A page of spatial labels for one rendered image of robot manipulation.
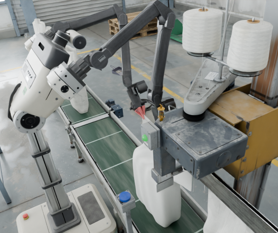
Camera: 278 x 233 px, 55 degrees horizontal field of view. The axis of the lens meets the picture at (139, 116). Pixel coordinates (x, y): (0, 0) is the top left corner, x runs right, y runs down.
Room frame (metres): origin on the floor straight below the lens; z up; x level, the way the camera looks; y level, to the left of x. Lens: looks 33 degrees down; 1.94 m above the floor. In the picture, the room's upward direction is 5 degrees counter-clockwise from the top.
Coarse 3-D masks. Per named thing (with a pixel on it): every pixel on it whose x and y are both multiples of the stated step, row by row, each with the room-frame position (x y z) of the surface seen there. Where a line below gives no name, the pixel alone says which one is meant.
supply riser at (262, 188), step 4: (268, 164) 1.00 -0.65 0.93; (268, 168) 0.99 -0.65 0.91; (268, 172) 0.99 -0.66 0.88; (264, 176) 1.00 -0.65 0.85; (264, 180) 0.99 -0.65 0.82; (264, 184) 0.99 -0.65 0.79; (260, 188) 1.00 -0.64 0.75; (264, 188) 0.99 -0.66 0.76; (260, 192) 1.00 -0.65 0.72; (260, 196) 0.99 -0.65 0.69; (260, 200) 0.99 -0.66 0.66; (256, 204) 1.00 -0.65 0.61; (256, 208) 0.99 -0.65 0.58
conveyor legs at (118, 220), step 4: (76, 144) 2.17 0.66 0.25; (76, 148) 2.17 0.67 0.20; (80, 152) 2.18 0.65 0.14; (80, 156) 2.18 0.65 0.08; (80, 160) 2.19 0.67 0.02; (116, 212) 1.28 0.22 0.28; (116, 216) 1.27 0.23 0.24; (116, 220) 1.28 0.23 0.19; (120, 220) 1.28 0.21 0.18; (116, 224) 1.30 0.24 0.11; (120, 224) 1.28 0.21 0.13; (120, 228) 1.28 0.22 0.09; (120, 232) 1.29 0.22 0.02
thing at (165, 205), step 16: (144, 144) 1.33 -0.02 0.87; (144, 160) 1.22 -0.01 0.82; (144, 176) 1.19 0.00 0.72; (176, 176) 1.02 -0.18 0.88; (192, 176) 0.91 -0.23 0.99; (144, 192) 1.19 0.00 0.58; (160, 192) 1.05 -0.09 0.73; (176, 192) 1.06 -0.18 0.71; (160, 208) 1.05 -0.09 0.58; (176, 208) 1.06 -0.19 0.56; (160, 224) 1.06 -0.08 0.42
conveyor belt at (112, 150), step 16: (80, 128) 2.27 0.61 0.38; (96, 128) 2.25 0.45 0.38; (112, 128) 2.23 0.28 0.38; (96, 144) 1.98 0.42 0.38; (112, 144) 1.96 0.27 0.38; (128, 144) 1.95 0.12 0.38; (96, 160) 1.76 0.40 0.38; (112, 160) 1.74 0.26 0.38; (128, 160) 1.72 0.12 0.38; (112, 176) 1.55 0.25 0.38; (128, 176) 1.54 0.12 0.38; (144, 208) 1.22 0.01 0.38; (144, 224) 1.09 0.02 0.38; (176, 224) 1.07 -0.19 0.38; (192, 224) 1.06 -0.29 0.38
